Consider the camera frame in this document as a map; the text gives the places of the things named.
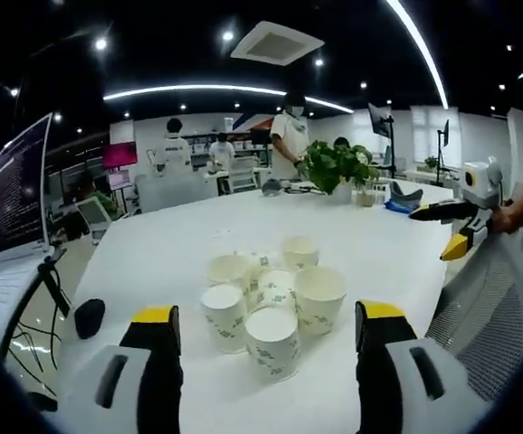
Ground white office chair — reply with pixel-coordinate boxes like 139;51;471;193
74;197;114;248

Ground slim monitor on pole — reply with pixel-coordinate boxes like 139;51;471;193
436;118;453;184

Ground grey mesh office chair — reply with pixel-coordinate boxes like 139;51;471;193
425;233;523;403

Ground black cables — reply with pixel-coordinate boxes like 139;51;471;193
10;270;63;390

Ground white open laptop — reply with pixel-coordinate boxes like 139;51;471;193
0;111;62;320

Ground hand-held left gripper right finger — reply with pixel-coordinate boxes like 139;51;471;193
354;299;478;434

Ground cluster of white paper cups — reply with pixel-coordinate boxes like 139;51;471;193
199;234;348;382

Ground person's right hand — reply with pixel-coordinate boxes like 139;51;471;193
490;200;523;236

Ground blue grey cloth bundle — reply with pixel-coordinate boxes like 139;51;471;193
384;187;424;214

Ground white table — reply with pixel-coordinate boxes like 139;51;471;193
56;177;469;434

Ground ceiling air vent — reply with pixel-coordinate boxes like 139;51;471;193
230;20;327;68

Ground green potted plant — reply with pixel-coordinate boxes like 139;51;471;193
296;139;381;205

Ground pink wall screen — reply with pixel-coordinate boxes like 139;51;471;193
102;141;138;170

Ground black monitor on stand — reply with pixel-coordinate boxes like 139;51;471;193
366;101;397;182

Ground small black pouch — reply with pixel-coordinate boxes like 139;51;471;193
73;297;107;340

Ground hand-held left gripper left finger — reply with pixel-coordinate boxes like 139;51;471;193
57;305;185;434

